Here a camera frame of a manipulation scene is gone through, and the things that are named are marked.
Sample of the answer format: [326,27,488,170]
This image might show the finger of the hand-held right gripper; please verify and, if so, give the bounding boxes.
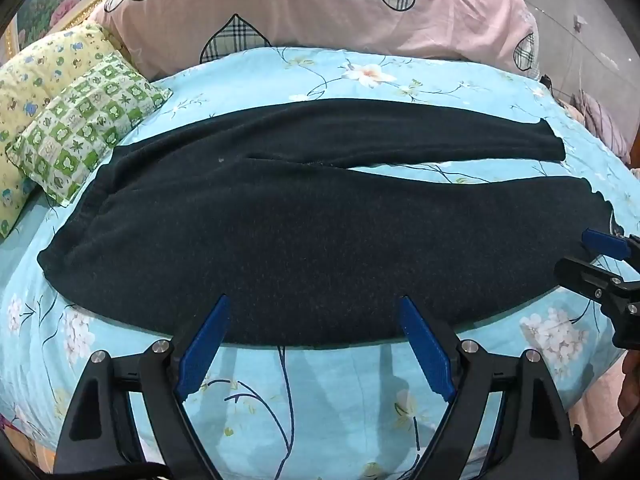
[554,256,640,311]
[581,228,640,262]

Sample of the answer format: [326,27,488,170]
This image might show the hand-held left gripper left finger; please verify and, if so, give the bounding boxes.
[52,294,232,480]

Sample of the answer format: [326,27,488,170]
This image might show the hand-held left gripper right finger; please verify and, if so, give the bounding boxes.
[398,295,581,480]

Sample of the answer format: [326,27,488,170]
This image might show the black pants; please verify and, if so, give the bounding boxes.
[37,96,617,348]

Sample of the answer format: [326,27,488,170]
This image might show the blue floral bed sheet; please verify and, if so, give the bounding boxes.
[0,46,640,480]

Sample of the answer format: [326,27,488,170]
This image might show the pink striped cloth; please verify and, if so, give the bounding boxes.
[572,91,632,163]

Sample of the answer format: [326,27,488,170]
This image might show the green checked pillow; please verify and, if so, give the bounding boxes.
[6,52,173,207]

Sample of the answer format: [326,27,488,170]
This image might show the yellow printed pillow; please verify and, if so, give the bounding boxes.
[0,22,123,238]

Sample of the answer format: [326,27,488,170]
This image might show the pink quilt with plaid hearts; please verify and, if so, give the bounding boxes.
[92,0,541,81]

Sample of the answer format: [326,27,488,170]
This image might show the gold framed floral picture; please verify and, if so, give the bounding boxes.
[7,0,166,56]

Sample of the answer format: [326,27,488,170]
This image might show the black cable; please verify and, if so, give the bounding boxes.
[574,422,628,463]

